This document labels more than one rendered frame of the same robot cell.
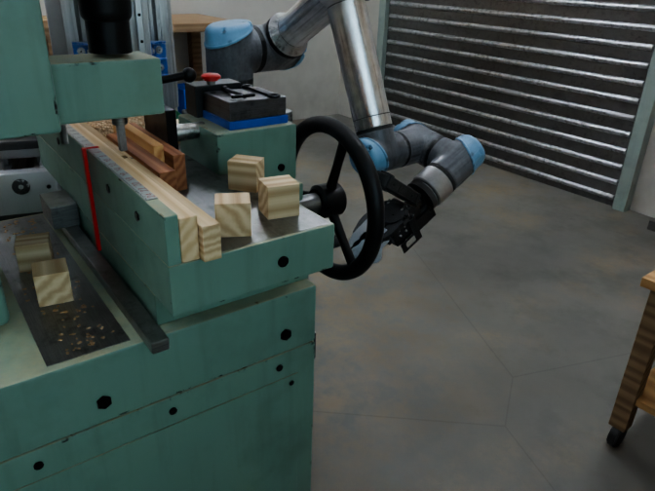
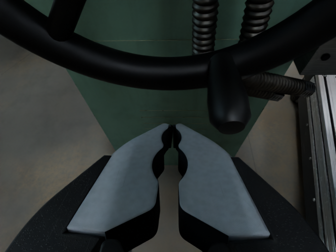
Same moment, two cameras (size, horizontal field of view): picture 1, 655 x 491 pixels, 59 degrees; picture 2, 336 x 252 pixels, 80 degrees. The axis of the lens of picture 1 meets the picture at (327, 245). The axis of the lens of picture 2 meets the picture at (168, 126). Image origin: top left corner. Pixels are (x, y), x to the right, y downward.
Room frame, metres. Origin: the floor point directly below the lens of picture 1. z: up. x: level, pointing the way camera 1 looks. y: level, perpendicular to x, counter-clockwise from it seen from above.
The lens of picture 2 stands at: (1.03, -0.10, 0.80)
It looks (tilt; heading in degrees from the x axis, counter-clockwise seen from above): 58 degrees down; 132
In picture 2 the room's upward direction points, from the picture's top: 4 degrees counter-clockwise
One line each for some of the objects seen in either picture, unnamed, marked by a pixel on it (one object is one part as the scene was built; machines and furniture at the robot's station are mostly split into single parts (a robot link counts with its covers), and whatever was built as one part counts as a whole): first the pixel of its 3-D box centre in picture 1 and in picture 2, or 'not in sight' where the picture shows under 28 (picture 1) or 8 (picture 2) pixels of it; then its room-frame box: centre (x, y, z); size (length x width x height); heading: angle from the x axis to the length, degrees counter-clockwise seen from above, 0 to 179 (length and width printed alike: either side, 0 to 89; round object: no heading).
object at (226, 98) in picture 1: (235, 99); not in sight; (0.90, 0.15, 0.99); 0.13 x 0.11 x 0.06; 37
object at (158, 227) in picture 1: (86, 161); not in sight; (0.76, 0.33, 0.93); 0.60 x 0.02 x 0.06; 37
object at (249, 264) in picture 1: (189, 182); not in sight; (0.84, 0.22, 0.87); 0.61 x 0.30 x 0.06; 37
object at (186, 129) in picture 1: (180, 132); not in sight; (0.84, 0.22, 0.95); 0.09 x 0.07 x 0.09; 37
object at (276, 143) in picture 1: (237, 146); not in sight; (0.89, 0.15, 0.91); 0.15 x 0.14 x 0.09; 37
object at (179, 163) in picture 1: (153, 154); not in sight; (0.81, 0.26, 0.92); 0.19 x 0.02 x 0.05; 37
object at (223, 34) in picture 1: (231, 49); not in sight; (1.50, 0.26, 0.98); 0.13 x 0.12 x 0.14; 133
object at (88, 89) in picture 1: (98, 92); not in sight; (0.73, 0.29, 1.03); 0.14 x 0.07 x 0.09; 127
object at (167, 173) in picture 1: (139, 166); not in sight; (0.76, 0.26, 0.92); 0.21 x 0.02 x 0.04; 37
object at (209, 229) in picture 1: (108, 157); not in sight; (0.80, 0.32, 0.92); 0.67 x 0.02 x 0.04; 37
